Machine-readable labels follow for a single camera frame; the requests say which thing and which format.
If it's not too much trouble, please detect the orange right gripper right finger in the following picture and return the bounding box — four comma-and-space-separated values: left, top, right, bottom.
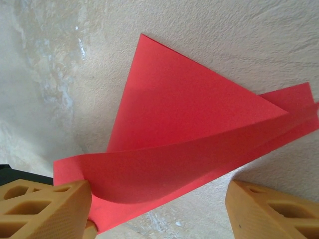
225, 180, 319, 239

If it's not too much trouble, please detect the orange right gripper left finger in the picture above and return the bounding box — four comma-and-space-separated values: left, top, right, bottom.
0, 178, 98, 239

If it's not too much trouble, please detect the red cloth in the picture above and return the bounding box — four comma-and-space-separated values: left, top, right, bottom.
53, 33, 319, 236

